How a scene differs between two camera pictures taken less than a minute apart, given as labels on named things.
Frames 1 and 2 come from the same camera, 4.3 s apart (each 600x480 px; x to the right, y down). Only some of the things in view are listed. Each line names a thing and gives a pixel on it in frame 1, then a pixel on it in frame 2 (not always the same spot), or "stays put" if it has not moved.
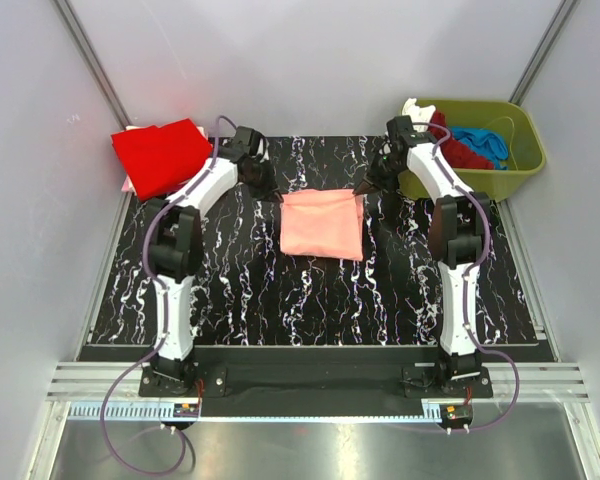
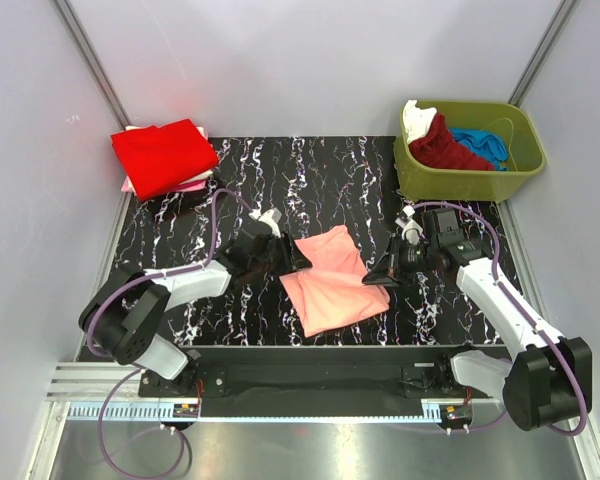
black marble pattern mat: [251, 294] stays put
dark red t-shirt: [456, 154] stays put
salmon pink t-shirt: [325, 223] -> [331, 293]
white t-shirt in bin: [418, 114] stays put
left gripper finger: [270, 193] -> [290, 258]
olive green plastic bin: [524, 148] stays put
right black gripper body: [384, 170] -> [412, 259]
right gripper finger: [365, 187] -> [379, 275]
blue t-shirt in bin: [489, 144] stays put
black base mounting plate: [315, 382] stays put
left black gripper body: [261, 174] -> [267, 262]
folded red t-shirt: [157, 159] stays put
